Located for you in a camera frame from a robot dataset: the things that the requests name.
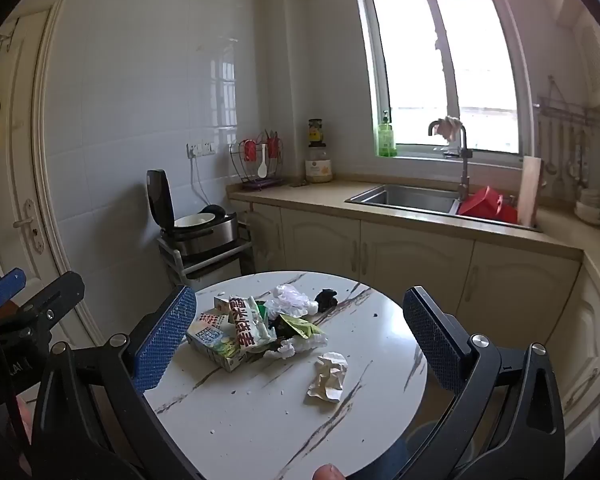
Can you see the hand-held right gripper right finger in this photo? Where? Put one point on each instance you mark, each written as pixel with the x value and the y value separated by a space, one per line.
pixel 430 340

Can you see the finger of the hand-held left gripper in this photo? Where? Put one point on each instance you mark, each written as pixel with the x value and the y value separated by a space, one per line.
pixel 0 287
pixel 45 305

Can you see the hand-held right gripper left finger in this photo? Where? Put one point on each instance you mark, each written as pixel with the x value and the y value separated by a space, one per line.
pixel 165 340

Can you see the dark trash bin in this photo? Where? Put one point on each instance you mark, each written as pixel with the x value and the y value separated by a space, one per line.
pixel 420 440

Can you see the person's right hand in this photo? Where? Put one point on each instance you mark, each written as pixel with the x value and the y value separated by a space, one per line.
pixel 330 473

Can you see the cream kitchen cabinets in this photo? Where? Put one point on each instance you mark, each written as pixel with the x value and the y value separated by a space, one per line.
pixel 430 270

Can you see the red lettered white snack wrapper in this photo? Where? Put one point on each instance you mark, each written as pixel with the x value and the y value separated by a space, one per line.
pixel 245 325

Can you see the white storage cart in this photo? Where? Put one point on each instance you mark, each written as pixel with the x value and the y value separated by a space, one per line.
pixel 205 265

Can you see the crumpled white paper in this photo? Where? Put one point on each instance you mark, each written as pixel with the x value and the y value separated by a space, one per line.
pixel 328 377

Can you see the black crumpled lump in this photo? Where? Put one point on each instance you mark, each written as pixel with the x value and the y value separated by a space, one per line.
pixel 326 299

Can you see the steel rice cooker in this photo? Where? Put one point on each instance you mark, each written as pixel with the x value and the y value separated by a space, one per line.
pixel 200 232

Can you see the crumpled white tissue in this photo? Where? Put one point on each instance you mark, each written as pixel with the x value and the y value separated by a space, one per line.
pixel 285 349

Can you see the green snack wrapper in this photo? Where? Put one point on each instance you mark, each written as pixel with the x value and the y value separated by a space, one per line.
pixel 304 329

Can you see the white door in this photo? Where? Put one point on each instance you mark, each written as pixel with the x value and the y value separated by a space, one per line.
pixel 25 160

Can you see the crumpled white plastic bag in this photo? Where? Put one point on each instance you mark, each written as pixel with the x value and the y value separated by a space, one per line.
pixel 290 300

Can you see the steel sink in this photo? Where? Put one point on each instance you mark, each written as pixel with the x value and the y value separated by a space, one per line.
pixel 405 197

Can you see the red plastic basin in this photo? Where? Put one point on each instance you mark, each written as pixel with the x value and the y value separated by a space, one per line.
pixel 487 204

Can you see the steel faucet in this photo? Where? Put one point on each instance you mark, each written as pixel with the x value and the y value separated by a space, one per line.
pixel 463 165

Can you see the wooden cutting board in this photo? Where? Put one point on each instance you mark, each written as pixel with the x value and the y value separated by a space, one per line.
pixel 529 190

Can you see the beige kitchen countertop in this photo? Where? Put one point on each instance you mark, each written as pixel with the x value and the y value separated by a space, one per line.
pixel 300 192

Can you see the white rice spoon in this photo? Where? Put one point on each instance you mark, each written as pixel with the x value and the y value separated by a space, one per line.
pixel 263 165

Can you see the clear jar white label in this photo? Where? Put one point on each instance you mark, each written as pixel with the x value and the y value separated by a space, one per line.
pixel 319 167

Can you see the green soap bottle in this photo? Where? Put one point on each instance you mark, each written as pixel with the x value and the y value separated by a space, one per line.
pixel 386 137

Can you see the stack of white bowls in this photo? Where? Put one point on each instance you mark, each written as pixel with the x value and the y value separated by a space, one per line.
pixel 590 207

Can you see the red cutlery holder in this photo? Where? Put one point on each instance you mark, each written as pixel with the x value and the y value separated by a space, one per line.
pixel 250 150
pixel 272 146

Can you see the pink cloth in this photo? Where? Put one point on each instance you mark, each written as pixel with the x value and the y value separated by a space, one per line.
pixel 450 127

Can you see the row of hanging utensils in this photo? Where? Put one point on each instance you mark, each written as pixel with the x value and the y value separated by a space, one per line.
pixel 562 155

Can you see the dark jar yellow label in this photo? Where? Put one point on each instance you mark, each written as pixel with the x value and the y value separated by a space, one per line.
pixel 316 132

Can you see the wall power outlet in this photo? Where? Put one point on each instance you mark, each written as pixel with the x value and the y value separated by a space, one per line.
pixel 200 149

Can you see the wall utensil rack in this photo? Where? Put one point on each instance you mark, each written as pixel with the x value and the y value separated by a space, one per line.
pixel 570 109

